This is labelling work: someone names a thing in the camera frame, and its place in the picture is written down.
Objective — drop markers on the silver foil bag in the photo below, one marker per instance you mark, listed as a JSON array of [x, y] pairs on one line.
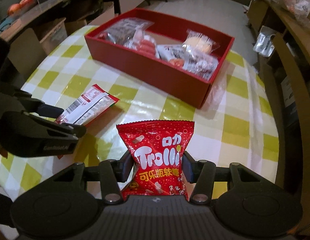
[[264, 45]]

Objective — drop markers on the red rectangular box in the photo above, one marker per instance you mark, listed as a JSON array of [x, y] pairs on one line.
[[167, 29]]

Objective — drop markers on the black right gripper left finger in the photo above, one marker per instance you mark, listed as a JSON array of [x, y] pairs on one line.
[[112, 172]]

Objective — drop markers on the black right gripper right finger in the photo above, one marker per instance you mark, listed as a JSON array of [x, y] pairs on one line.
[[202, 174]]

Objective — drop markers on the white orange snack pack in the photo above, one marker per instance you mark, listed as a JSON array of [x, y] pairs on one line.
[[174, 54]]

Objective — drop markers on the cardboard box under sideboard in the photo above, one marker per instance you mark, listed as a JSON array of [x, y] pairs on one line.
[[98, 16]]

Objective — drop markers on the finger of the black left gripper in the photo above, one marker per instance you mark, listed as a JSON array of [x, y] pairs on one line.
[[33, 105], [64, 130]]

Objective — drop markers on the wooden side shelf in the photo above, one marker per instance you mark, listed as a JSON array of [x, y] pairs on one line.
[[272, 14]]

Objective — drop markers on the long grey sideboard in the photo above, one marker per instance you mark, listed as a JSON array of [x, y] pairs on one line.
[[42, 16]]

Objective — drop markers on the vacuum packed sausages pack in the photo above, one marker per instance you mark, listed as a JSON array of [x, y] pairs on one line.
[[143, 43]]

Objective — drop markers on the green white checkered tablecloth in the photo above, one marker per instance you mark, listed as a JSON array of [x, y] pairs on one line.
[[235, 124]]

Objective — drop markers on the red apple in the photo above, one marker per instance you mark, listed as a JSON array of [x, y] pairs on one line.
[[14, 8]]

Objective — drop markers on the silver white snack pouch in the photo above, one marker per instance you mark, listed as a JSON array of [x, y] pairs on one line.
[[202, 65]]

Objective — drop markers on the clear wrapped round pastry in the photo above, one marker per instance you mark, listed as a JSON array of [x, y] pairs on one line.
[[199, 42]]

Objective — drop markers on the red Trolli candy bag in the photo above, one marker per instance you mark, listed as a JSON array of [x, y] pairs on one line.
[[157, 148]]

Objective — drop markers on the red white long snack pack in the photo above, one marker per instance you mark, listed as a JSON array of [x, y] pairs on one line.
[[89, 106]]

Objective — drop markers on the dark clear snack bag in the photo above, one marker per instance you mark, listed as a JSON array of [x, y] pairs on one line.
[[124, 30]]

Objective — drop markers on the wooden chair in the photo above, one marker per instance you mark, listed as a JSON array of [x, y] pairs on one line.
[[289, 98]]

